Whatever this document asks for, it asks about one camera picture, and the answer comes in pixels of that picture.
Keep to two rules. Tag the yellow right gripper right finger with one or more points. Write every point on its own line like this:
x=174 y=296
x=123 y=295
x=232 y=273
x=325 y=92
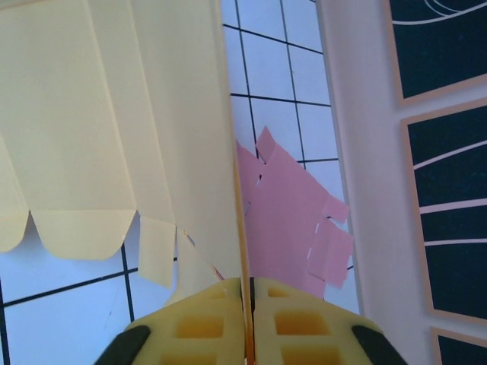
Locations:
x=304 y=327

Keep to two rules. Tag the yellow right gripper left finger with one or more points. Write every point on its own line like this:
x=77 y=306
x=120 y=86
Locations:
x=198 y=327

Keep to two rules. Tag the pink paper box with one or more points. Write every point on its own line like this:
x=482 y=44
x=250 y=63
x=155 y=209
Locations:
x=281 y=213

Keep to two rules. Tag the yellow paper box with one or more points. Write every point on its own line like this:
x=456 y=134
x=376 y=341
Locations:
x=76 y=114

